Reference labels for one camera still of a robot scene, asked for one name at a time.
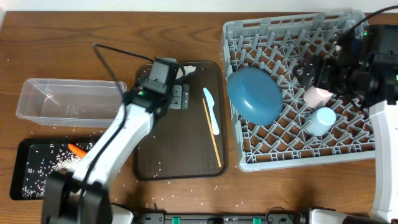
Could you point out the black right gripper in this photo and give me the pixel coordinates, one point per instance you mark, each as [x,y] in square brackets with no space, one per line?
[324,66]

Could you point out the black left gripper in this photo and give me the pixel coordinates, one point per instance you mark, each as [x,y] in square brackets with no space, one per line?
[179,96]

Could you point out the pink cup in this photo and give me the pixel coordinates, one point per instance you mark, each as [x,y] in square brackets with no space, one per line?
[314,96]

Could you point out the light blue plastic knife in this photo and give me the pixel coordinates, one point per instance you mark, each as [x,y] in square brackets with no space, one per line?
[210,103]

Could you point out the white tissue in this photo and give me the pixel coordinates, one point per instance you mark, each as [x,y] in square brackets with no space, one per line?
[184,72]

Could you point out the light blue cup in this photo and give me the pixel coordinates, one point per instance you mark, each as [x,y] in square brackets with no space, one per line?
[321,121]

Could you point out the dark blue plate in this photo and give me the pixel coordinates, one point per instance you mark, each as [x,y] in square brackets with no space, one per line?
[255,95]

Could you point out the orange carrot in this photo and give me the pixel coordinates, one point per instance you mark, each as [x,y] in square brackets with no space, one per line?
[77,151]

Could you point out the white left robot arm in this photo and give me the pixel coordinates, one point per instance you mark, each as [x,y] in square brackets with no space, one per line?
[81,195]

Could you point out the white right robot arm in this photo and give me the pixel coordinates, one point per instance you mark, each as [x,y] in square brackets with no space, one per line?
[365,67]

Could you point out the grey dishwasher rack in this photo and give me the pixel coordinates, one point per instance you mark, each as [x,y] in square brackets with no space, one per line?
[276,45]

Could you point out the black waste tray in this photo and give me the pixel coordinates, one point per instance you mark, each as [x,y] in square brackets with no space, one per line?
[37,158]

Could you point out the dark brown tray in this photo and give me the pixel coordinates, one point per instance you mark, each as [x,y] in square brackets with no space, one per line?
[180,145]

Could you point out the clear plastic bin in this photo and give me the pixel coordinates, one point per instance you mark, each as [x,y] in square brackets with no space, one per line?
[72,103]

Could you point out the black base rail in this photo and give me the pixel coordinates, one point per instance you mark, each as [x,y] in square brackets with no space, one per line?
[160,218]

